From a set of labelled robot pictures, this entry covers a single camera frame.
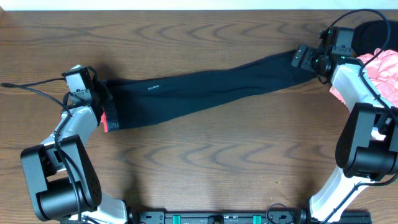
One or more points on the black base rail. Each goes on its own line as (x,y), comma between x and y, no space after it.
(276,214)

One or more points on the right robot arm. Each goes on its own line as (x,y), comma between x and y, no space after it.
(366,152)

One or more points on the pink garment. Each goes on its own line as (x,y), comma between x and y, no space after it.
(382,71)

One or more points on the black garment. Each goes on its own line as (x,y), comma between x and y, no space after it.
(371,35)

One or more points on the black leggings red waistband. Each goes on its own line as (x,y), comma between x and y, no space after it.
(139,103)

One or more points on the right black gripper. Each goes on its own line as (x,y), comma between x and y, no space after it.
(302,56)

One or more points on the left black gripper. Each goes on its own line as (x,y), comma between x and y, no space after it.
(101,101)

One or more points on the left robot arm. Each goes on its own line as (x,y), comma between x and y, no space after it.
(61,179)

